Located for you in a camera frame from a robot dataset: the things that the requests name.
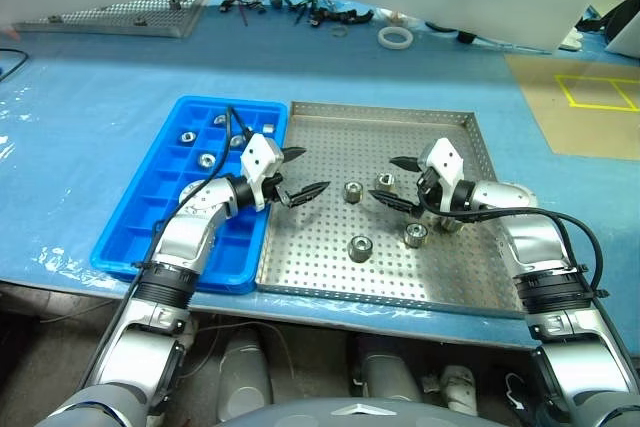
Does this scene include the grey robot torso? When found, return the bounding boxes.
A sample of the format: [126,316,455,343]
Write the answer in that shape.
[214,398,501,427]

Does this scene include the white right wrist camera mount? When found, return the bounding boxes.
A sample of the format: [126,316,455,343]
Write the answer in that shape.
[419,137,467,189]

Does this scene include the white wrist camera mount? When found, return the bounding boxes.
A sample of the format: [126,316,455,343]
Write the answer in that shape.
[240,132,286,212]
[419,137,467,189]

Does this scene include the brown cardboard sheet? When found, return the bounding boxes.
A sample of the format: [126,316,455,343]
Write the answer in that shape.
[504,54,640,163]

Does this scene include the white plastic ring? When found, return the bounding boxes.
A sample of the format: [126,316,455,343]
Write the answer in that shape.
[377,25,415,50]

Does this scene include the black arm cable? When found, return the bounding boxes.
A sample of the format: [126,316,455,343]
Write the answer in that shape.
[84,105,256,383]
[417,181,640,383]

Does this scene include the dark grey rounded shape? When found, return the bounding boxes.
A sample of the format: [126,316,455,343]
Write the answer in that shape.
[358,341,423,404]
[218,330,275,423]

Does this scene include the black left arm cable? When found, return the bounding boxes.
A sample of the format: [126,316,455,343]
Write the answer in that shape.
[84,105,256,383]

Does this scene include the black bag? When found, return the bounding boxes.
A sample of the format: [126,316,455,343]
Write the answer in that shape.
[574,0,640,44]

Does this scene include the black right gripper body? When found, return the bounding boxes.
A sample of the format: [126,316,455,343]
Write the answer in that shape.
[415,166,452,211]

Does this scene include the black clamp parts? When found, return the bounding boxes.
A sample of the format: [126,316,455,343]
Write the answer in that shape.
[309,6,376,28]

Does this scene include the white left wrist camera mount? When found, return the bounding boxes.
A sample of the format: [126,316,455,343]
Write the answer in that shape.
[240,132,286,212]

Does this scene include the blue compartment tray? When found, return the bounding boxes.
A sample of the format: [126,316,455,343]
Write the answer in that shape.
[89,95,290,296]

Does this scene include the thin black table cable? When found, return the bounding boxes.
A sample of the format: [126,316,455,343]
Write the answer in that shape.
[0,46,29,83]

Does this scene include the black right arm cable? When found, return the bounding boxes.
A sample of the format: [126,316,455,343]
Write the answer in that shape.
[417,181,640,383]

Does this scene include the white wrapped block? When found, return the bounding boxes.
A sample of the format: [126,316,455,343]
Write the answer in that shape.
[438,365,480,417]

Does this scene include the perforated aluminium base plate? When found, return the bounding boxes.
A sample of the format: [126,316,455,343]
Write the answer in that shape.
[12,0,209,40]

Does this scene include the perforated metal tray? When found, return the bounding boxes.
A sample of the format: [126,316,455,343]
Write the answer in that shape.
[254,100,526,314]

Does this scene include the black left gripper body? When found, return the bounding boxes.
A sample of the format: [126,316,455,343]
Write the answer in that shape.
[263,170,297,208]

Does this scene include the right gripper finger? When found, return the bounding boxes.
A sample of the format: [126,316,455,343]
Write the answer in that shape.
[389,156,422,173]
[367,189,416,214]

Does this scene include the green handled pliers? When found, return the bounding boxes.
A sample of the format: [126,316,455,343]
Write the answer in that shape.
[292,0,322,26]

